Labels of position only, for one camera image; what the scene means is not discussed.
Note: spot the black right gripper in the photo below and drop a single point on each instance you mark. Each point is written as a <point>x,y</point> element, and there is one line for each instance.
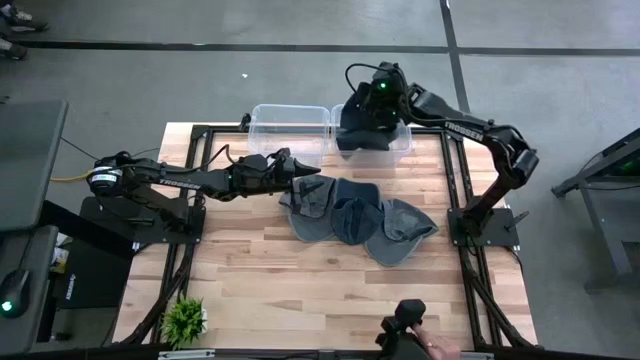
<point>382,112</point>

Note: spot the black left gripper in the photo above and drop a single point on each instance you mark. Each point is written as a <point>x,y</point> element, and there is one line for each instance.
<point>255,180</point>

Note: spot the dark blue baseball cap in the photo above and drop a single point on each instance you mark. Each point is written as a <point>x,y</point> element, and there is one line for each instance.
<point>365,140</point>
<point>356,220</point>

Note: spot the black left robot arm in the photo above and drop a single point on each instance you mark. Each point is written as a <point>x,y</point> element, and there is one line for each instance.
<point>175,180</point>

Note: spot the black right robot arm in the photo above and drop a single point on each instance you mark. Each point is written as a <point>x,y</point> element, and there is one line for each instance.
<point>470,130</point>

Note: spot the clear plastic bin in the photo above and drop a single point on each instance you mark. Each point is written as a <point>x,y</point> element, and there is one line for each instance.
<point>287,130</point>
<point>405,145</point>

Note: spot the black handheld object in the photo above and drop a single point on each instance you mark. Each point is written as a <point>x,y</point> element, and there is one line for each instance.
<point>407,312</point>

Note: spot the green potted plant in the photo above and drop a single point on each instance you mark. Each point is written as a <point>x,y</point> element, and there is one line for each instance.
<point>182,322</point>

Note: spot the person's hand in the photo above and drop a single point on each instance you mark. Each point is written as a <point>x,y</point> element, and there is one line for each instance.
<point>435,347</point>

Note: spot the black metal side table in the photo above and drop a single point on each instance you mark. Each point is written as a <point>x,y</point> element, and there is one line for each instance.
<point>600,165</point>

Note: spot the black desk beam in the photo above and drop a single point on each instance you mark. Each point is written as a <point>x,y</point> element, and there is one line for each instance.
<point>85,230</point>

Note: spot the black control box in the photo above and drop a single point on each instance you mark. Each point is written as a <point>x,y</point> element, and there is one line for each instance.
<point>100,280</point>

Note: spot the small yellow box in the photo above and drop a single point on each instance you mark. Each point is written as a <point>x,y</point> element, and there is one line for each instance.
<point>60,257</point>

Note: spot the black computer mouse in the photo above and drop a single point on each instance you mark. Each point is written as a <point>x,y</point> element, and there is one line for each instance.
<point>14,292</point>

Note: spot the person's shoe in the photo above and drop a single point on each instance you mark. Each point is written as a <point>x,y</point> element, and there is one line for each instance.
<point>12,50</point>
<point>22,20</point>

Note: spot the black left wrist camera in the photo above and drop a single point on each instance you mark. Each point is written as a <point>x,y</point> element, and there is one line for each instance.
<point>282,159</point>

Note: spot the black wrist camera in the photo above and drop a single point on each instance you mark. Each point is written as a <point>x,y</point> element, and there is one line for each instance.
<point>385,72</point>
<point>282,159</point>

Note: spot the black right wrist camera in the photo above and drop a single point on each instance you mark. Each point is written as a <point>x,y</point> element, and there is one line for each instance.
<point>385,72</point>

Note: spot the black aluminium table frame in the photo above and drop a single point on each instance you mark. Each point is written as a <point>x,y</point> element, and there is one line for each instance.
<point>225,130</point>

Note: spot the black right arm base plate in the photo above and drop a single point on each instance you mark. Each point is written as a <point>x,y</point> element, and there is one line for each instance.
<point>500,230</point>

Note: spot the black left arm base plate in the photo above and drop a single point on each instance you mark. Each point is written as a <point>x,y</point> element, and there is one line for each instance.
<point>115,220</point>

